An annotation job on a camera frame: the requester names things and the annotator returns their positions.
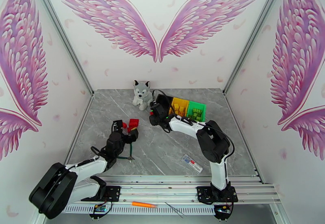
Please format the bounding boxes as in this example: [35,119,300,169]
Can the yellow storage bin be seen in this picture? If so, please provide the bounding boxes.
[168,97,191,120]

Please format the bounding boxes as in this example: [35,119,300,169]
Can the black left camera cable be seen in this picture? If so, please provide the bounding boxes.
[90,146,108,159]

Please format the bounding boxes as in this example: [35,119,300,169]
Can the green handled pliers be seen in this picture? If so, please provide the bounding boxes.
[117,143,136,164]

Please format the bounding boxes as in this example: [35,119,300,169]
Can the clear plastic blade case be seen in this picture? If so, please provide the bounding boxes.
[181,154,204,173]

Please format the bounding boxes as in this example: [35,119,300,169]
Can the black right camera cable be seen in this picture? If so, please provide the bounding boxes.
[152,90,177,116]

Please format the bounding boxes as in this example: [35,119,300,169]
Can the black storage bin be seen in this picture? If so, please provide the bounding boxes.
[153,94,175,116]

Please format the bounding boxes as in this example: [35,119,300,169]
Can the white perforated cable duct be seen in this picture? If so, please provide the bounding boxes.
[62,205,217,215]

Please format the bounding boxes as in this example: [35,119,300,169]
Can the green storage bin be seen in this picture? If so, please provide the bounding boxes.
[186,100,207,123]

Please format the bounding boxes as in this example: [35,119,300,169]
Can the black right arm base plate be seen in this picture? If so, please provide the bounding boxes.
[197,185,238,203]

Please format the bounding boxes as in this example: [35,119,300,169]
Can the grey husky plush toy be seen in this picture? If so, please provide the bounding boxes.
[132,80,156,111]

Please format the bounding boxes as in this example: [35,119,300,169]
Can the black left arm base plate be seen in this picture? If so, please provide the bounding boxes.
[101,185,121,202]

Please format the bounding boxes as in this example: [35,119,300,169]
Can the black camera cable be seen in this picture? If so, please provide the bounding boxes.
[90,146,108,159]
[152,90,177,116]

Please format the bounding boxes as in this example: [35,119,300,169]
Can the orange pen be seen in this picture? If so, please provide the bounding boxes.
[131,201,158,208]

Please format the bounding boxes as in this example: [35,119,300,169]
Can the small circuit board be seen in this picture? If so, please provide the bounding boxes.
[214,205,233,220]
[89,204,109,219]

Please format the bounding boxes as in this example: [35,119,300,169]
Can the metal tweezers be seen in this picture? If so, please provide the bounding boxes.
[164,201,186,218]

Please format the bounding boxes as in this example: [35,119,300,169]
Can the aluminium frame post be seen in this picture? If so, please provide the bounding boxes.
[29,0,95,97]
[223,0,289,96]

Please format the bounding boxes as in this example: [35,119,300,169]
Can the aluminium rail base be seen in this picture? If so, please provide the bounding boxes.
[61,175,282,205]

